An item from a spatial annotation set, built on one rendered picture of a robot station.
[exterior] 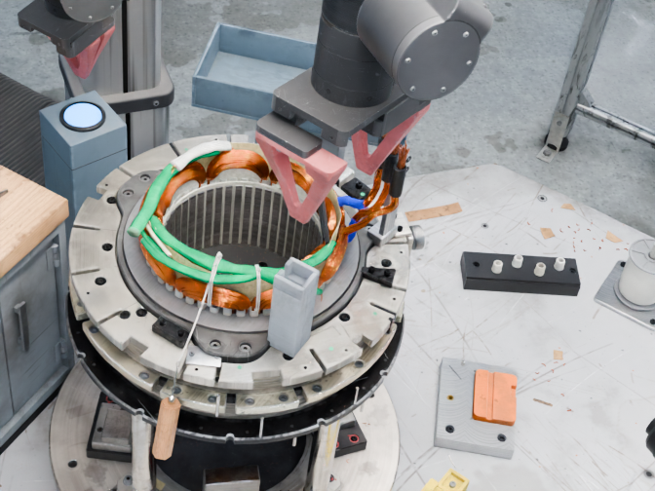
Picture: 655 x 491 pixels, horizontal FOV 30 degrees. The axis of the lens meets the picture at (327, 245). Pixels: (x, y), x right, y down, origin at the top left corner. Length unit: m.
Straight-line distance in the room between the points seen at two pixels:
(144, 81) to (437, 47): 0.88
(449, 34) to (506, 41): 2.62
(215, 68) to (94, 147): 0.19
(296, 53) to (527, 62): 1.89
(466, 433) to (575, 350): 0.21
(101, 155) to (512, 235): 0.59
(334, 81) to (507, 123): 2.28
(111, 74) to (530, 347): 0.62
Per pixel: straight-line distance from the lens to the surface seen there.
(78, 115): 1.37
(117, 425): 1.34
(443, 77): 0.76
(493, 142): 3.03
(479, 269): 1.58
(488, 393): 1.46
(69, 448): 1.37
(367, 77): 0.83
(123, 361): 1.11
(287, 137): 0.83
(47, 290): 1.31
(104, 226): 1.17
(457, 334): 1.53
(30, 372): 1.37
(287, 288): 1.01
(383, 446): 1.39
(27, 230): 1.21
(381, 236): 1.16
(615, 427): 1.50
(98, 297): 1.11
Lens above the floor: 1.93
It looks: 46 degrees down
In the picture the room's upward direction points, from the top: 9 degrees clockwise
